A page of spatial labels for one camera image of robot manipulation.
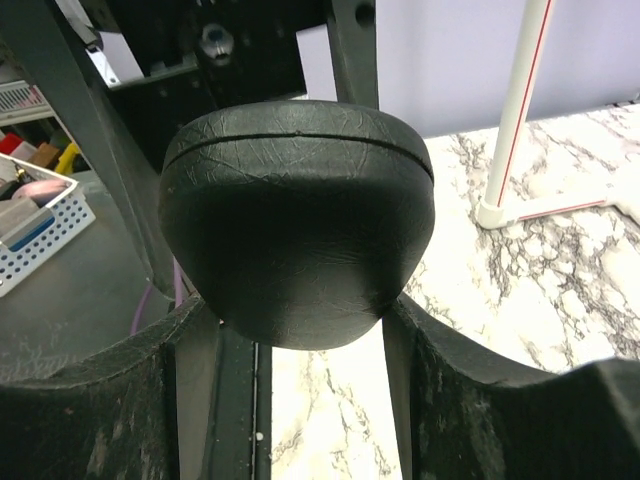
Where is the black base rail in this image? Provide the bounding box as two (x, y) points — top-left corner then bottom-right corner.
(202, 326), (272, 480)

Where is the black cylinder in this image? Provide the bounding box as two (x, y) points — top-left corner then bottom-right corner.
(159, 100), (435, 350)

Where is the white PVC pipe frame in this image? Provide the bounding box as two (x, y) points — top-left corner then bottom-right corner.
(476, 1), (639, 230)

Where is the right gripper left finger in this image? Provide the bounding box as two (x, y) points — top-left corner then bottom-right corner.
(1, 295), (219, 479)

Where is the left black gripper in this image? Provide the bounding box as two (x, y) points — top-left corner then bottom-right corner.
(1, 0), (379, 297)

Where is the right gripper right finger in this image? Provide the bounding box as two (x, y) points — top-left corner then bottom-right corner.
(382, 296), (639, 479)

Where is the white perforated storage basket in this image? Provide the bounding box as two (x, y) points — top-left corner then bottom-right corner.
(1, 155), (95, 296)

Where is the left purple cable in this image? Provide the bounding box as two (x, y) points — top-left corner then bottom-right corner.
(127, 254), (194, 336)

